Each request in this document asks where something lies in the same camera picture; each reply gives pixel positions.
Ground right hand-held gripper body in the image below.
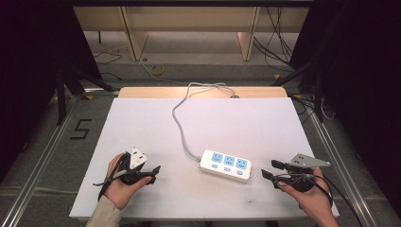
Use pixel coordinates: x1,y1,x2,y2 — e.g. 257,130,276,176
277,152,332,194

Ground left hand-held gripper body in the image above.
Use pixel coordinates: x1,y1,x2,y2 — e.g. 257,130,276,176
119,147,149,186

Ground white power strip blue sockets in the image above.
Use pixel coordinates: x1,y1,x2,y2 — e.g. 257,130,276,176
197,148,253,184

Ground person's left hand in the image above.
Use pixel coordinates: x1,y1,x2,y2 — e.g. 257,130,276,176
103,152,153,211

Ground person's right hand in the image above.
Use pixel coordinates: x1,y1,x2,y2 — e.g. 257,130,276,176
278,166,335,222

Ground white table board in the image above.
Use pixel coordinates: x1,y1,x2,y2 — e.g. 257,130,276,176
68,96,340,221

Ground wooden table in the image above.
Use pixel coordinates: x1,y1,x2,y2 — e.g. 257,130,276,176
117,86,288,99

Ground black metal stand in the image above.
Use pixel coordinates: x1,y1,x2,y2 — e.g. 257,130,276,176
55,65,117,127
271,58,326,123

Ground yellow tape roll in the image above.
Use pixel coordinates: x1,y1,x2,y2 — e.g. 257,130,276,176
148,63,166,77

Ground black curtain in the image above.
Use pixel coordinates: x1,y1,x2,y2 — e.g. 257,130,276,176
288,0,401,218
0,0,103,183

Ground light wooden bench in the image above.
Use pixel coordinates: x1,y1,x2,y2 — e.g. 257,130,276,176
72,6,310,62

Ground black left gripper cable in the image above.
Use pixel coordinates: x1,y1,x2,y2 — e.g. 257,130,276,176
92,153,131,201

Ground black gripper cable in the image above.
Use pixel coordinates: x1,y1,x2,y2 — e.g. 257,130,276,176
92,153,131,201
273,171,364,227

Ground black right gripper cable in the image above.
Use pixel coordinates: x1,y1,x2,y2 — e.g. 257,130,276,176
273,171,364,227

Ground aluminium floor rail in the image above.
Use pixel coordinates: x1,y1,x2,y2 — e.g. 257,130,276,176
305,105,381,227
0,94,82,227

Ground grey power strip cable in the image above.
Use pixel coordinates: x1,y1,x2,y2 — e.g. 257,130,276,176
171,81,241,162

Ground white floor cable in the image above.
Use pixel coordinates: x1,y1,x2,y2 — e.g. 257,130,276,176
139,58,190,87

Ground black floor cable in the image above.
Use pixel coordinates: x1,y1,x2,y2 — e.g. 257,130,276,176
94,49,124,81

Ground bundle of black floor cables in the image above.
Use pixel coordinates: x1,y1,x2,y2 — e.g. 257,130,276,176
253,7,295,70

